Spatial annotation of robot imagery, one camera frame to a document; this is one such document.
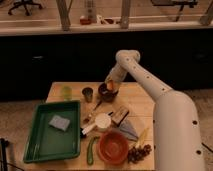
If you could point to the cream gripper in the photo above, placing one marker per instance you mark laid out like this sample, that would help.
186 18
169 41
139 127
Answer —
116 85

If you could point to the red apple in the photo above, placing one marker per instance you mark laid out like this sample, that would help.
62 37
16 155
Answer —
110 85

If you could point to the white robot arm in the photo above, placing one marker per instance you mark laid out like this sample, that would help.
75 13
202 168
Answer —
176 128

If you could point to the purple bowl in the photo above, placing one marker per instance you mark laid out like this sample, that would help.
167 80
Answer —
105 94

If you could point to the orange bowl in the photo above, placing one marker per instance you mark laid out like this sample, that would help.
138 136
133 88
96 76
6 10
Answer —
112 148

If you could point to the metal cup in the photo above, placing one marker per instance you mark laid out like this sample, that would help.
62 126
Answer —
88 94

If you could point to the wooden block brush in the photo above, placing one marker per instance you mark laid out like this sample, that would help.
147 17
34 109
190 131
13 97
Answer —
119 115

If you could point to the white measuring cup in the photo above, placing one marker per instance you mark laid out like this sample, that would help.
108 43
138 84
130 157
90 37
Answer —
102 122

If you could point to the yellow-green cup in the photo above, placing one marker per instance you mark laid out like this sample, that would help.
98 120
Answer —
66 93

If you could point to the yellow banana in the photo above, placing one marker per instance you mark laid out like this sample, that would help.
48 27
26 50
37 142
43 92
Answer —
142 138

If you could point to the red white object on shelf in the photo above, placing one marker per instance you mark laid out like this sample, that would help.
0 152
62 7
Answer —
84 21

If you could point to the blue sponge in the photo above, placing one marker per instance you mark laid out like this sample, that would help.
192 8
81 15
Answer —
59 122

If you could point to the bunch of dark grapes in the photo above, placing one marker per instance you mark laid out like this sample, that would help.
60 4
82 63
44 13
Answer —
138 154

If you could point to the green plastic tray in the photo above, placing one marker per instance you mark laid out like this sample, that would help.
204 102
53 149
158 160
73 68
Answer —
46 142

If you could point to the green cucumber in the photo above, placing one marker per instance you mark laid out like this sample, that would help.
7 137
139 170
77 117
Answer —
90 159

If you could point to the black office chair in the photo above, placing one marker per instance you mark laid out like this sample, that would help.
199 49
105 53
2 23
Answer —
24 3

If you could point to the black stand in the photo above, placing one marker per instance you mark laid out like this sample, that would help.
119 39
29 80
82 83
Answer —
3 157

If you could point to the dark handled spoon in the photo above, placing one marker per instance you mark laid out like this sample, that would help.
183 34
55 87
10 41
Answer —
89 116

